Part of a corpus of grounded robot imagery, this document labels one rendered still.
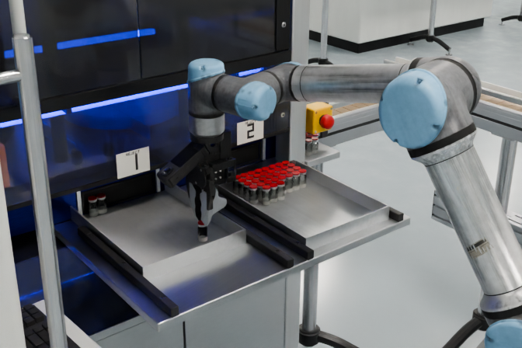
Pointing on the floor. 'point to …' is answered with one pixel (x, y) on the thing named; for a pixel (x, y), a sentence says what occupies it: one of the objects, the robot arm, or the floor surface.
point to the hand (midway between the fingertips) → (200, 219)
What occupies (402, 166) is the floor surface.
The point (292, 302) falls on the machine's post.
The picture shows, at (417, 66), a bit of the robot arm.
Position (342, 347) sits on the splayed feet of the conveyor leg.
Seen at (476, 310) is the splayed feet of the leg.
